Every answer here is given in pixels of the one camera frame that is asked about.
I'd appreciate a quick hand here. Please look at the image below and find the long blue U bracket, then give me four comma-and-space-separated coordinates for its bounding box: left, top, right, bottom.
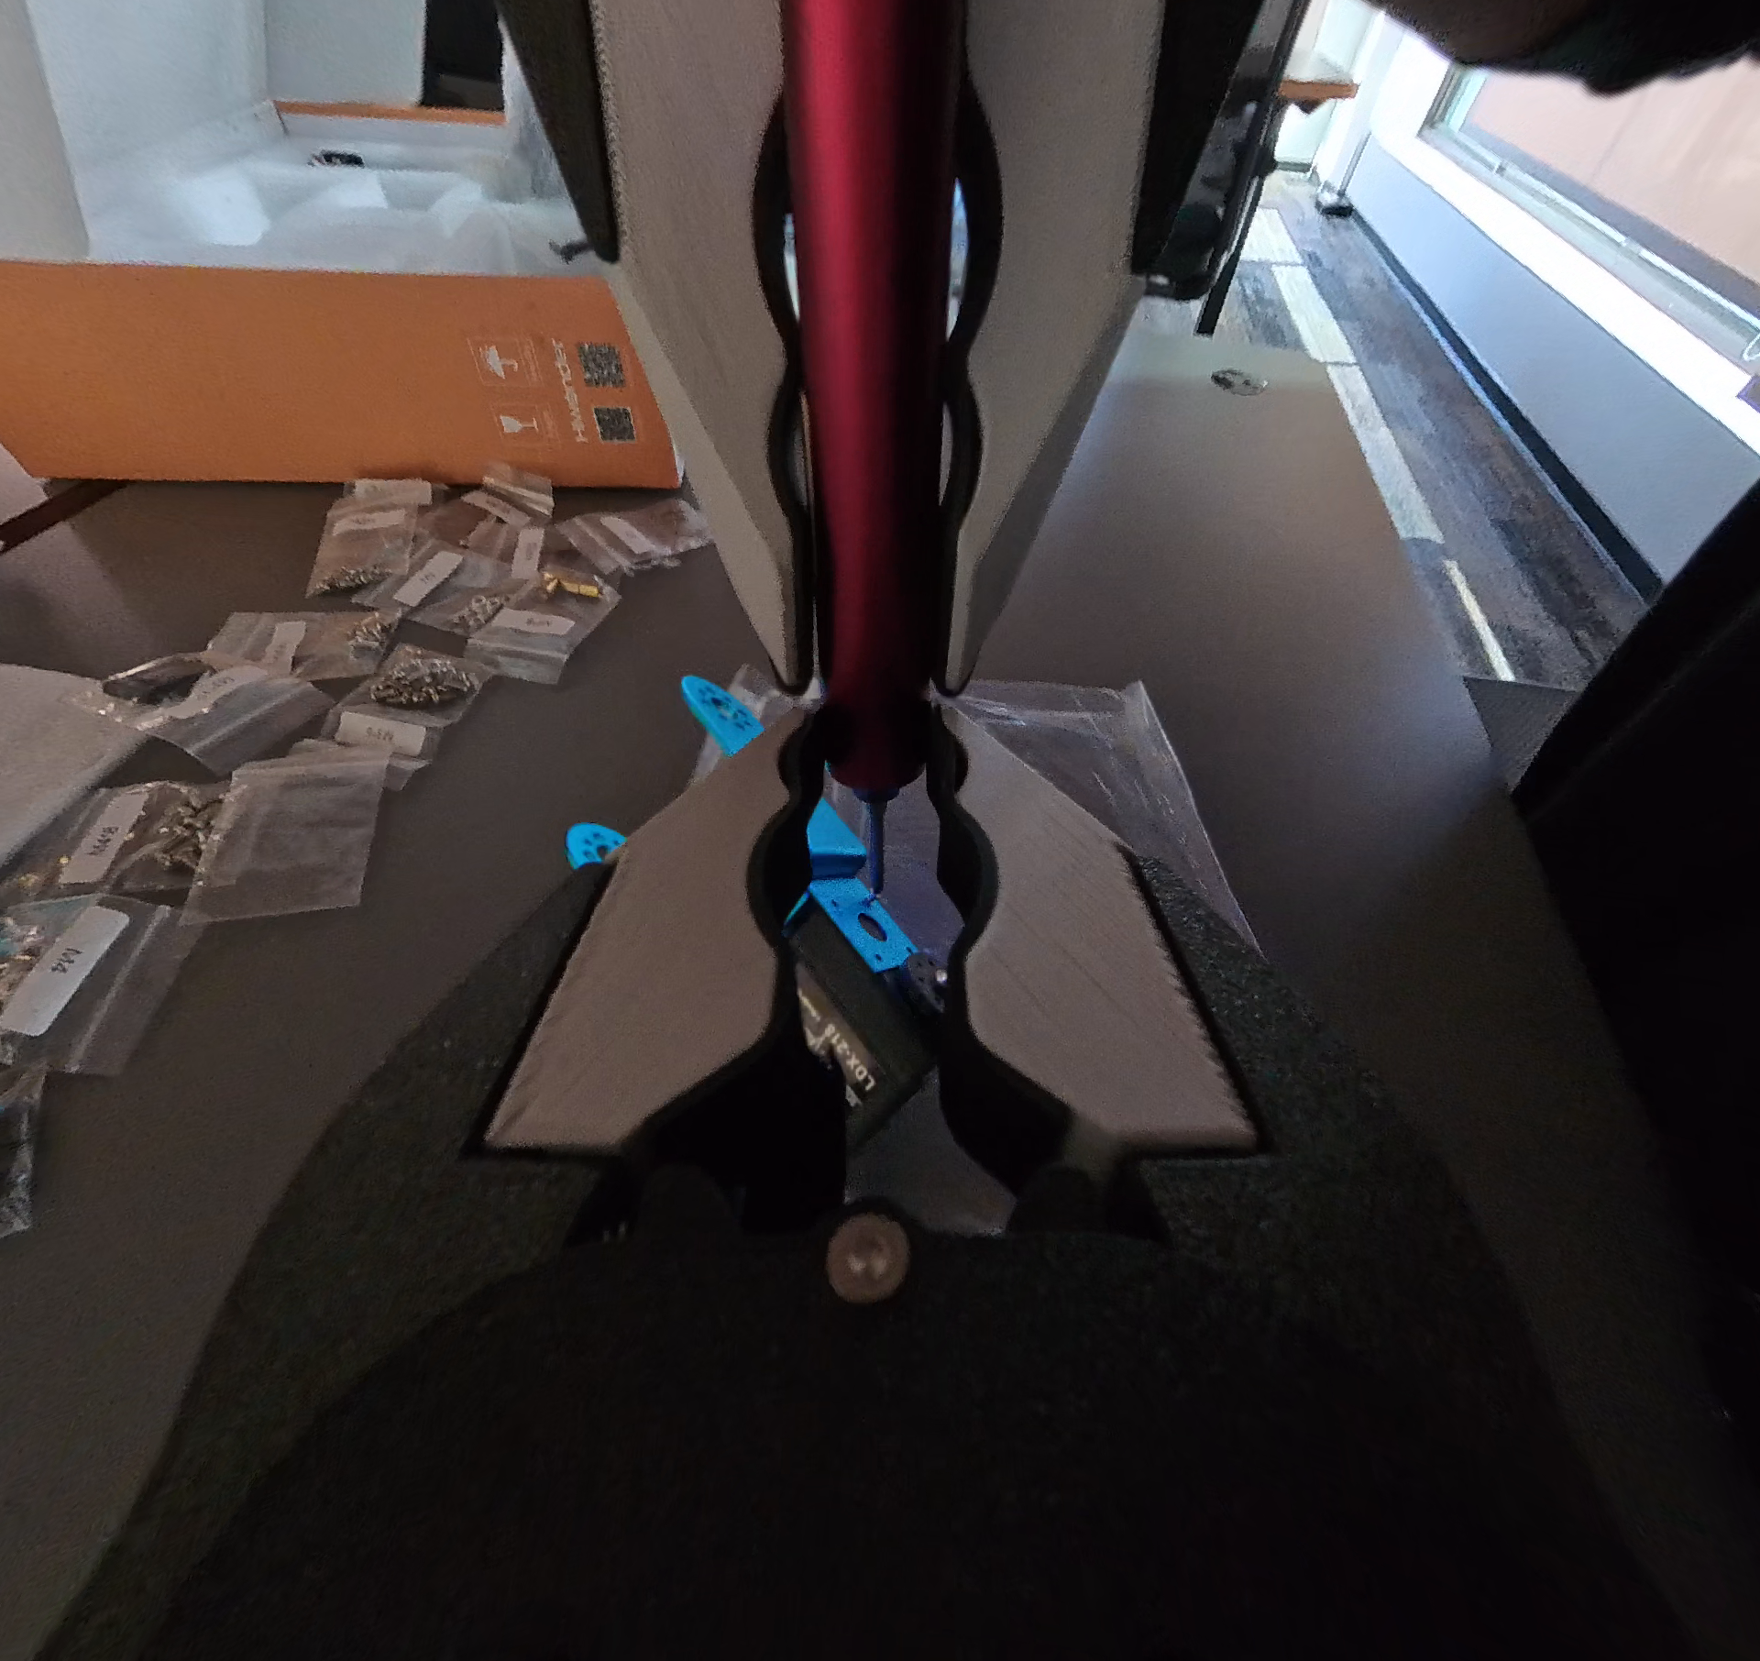
562, 673, 955, 1003

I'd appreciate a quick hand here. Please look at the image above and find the white foam box insert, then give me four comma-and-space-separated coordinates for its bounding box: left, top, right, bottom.
81, 120, 584, 273

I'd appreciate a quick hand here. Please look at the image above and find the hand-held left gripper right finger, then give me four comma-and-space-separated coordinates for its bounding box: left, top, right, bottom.
938, 709, 1263, 1156

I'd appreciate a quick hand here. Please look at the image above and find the grey desk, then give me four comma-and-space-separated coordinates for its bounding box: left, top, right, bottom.
0, 346, 1652, 1661

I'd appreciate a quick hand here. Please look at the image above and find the person's dark clothing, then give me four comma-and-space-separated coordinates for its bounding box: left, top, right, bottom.
1511, 451, 1760, 1661

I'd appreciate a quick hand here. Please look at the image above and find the orange cardboard box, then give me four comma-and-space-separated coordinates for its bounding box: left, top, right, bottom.
0, 100, 687, 492

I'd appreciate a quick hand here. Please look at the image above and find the red screwdriver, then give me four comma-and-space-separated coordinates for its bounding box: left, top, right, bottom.
774, 0, 981, 895

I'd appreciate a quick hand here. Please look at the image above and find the clear plastic bag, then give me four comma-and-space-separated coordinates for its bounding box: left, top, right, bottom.
688, 676, 1257, 1243

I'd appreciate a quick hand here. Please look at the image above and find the pile of small screw bags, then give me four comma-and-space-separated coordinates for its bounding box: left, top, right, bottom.
0, 469, 714, 1239

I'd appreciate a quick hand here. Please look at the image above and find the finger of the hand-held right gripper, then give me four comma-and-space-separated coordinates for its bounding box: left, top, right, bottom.
575, 0, 828, 697
938, 0, 1180, 699

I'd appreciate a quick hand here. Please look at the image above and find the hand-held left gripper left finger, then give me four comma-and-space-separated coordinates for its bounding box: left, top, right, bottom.
485, 709, 832, 1156

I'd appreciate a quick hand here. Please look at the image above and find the black servo motor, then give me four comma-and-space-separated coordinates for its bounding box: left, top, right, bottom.
788, 918, 955, 1139

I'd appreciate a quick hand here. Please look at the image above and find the large window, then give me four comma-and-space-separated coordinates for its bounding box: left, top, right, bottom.
1417, 23, 1760, 454

